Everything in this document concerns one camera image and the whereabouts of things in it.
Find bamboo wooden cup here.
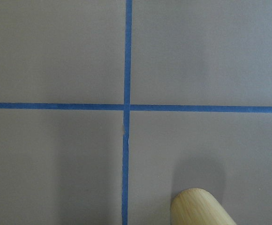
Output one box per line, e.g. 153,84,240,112
170,188,236,225

